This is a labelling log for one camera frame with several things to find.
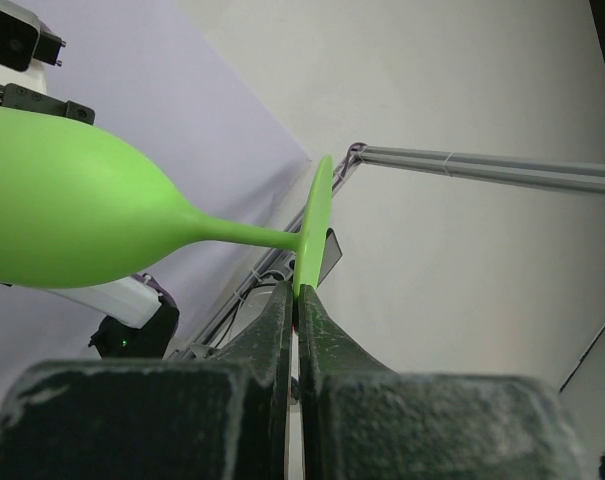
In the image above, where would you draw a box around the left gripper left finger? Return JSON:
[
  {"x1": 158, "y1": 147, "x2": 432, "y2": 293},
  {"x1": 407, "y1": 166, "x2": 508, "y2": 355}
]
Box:
[{"x1": 0, "y1": 282, "x2": 293, "y2": 479}]

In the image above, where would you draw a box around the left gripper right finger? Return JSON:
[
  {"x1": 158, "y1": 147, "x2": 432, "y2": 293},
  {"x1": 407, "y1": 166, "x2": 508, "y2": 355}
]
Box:
[{"x1": 297, "y1": 286, "x2": 589, "y2": 479}]

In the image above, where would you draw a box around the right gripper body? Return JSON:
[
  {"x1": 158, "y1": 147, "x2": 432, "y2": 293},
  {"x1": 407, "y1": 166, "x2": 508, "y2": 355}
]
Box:
[{"x1": 0, "y1": 83, "x2": 95, "y2": 124}]

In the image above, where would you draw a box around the green plastic wine glass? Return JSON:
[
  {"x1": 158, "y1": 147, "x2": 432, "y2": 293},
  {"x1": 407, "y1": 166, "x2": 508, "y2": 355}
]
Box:
[{"x1": 0, "y1": 107, "x2": 333, "y2": 291}]

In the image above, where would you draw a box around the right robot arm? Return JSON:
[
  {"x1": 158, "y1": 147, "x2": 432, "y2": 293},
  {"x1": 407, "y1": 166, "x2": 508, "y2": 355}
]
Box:
[{"x1": 0, "y1": 83, "x2": 179, "y2": 358}]

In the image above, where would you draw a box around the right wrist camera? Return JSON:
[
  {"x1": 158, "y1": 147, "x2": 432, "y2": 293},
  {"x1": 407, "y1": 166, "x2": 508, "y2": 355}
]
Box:
[{"x1": 0, "y1": 1, "x2": 66, "y2": 72}]

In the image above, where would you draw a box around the grey overhead frame bar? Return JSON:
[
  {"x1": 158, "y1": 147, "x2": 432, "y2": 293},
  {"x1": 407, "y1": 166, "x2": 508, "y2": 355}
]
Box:
[{"x1": 349, "y1": 144, "x2": 605, "y2": 196}]

